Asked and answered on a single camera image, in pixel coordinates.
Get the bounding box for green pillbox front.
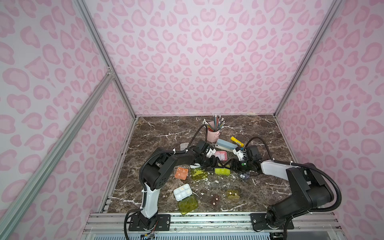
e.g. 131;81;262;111
173;184;199;215

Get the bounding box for yellow glue stick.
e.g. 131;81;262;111
231;137;245;148

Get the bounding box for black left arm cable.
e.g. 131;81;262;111
123;124;208;240

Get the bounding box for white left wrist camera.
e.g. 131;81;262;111
206;148;217;158

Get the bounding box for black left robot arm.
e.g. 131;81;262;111
139;140;221;220

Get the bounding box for small orange pillbox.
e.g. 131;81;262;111
174;167;189;181

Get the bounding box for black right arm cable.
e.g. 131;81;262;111
244;136;343;240

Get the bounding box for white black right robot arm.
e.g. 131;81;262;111
231;146;335;228

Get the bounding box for small yellow pillbox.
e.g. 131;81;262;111
227;190;240;200

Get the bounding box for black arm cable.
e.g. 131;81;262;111
244;136;343;240
123;124;208;240

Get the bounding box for small dark red pillbox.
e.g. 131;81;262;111
211;194;221;207

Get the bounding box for grey blue stapler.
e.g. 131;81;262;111
215;139;238;152

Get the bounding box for pink pencil cup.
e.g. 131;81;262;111
207;121;221;143

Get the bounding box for pencils in cup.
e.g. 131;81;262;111
203;115;226;132

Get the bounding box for green pillbox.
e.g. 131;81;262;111
190;164;208;181
215;168;231;176
173;184;199;215
180;143;189;151

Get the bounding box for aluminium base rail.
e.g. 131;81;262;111
81;212;346;240

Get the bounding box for pink red rectangular pillbox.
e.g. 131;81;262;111
215;151;228;162

